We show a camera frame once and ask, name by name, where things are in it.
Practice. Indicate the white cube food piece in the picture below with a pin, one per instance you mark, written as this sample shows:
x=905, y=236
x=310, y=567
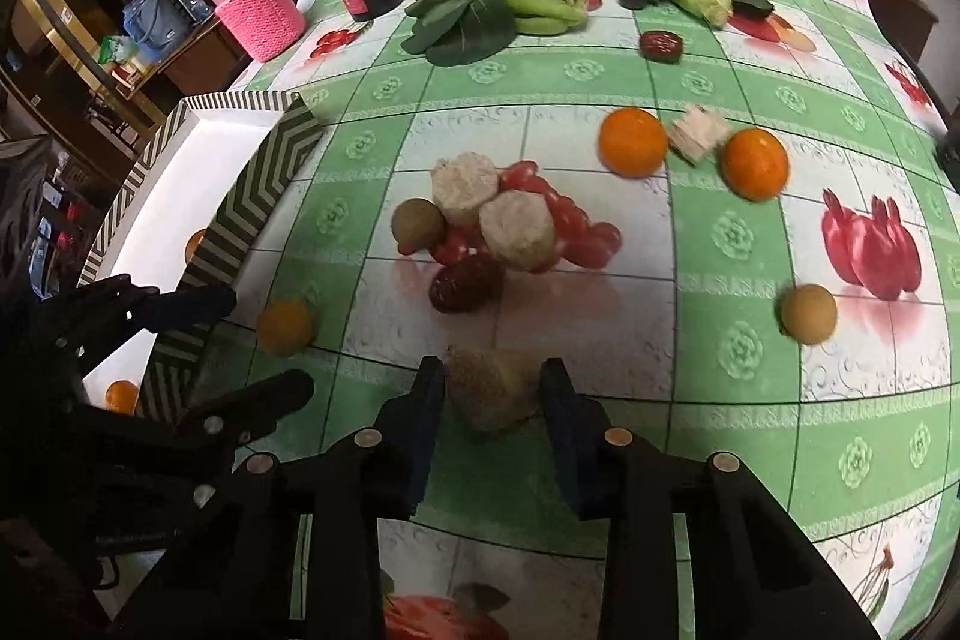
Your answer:
x=697, y=134

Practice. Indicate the striped cardboard tray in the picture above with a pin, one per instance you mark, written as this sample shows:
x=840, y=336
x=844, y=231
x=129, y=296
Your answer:
x=281, y=160

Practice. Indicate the tan longan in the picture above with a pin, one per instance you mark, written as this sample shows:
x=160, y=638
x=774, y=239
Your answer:
x=808, y=312

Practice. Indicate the beige wedge food piece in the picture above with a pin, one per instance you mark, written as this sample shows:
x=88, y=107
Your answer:
x=491, y=389

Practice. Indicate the brown kiwi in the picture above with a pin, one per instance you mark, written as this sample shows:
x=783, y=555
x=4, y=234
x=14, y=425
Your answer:
x=418, y=224

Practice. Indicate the green bok choy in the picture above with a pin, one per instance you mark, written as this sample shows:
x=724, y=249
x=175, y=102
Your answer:
x=465, y=21

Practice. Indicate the wooden side cabinet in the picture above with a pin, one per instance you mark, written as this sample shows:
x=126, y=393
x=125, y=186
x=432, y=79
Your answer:
x=195, y=63

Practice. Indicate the blue bag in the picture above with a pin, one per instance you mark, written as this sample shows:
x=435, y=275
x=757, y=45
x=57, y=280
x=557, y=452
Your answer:
x=154, y=21

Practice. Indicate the green checked fruit-print tablecloth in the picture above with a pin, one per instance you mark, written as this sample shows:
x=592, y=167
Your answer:
x=600, y=325

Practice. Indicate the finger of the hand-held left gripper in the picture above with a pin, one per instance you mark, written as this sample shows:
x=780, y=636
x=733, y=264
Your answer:
x=262, y=396
x=191, y=306

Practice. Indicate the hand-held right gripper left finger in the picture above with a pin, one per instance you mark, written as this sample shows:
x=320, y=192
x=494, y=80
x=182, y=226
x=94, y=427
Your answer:
x=424, y=437

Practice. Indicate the red date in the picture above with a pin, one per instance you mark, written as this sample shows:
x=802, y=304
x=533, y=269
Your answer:
x=465, y=284
x=660, y=46

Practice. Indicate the green white packet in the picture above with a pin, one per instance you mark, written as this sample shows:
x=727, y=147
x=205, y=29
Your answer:
x=114, y=51

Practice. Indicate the beige cylinder food piece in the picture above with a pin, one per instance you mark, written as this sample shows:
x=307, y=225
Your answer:
x=517, y=231
x=465, y=186

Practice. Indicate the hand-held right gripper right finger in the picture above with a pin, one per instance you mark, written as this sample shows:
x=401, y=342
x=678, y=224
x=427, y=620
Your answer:
x=564, y=445

